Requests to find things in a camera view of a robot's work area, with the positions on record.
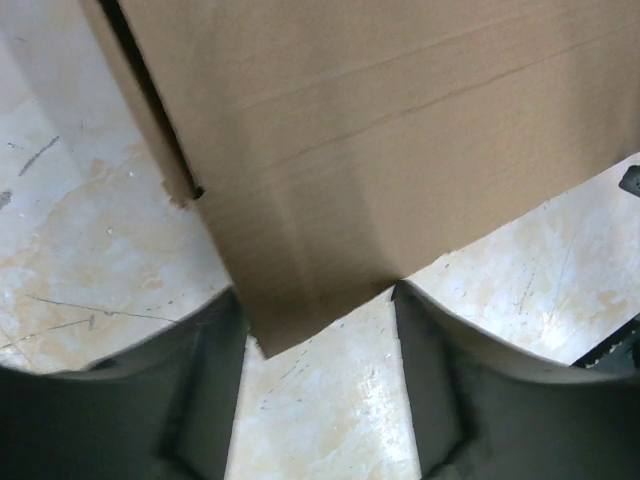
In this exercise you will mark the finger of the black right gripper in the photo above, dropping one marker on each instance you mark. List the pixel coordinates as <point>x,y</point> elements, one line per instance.
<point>630,181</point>

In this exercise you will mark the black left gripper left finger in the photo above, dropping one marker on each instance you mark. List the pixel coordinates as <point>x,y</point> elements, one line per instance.
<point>162,408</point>

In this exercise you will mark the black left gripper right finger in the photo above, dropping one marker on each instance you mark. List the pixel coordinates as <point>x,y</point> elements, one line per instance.
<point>482,408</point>

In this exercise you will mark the brown cardboard box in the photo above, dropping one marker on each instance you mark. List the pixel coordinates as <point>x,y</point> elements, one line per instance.
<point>336,147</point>

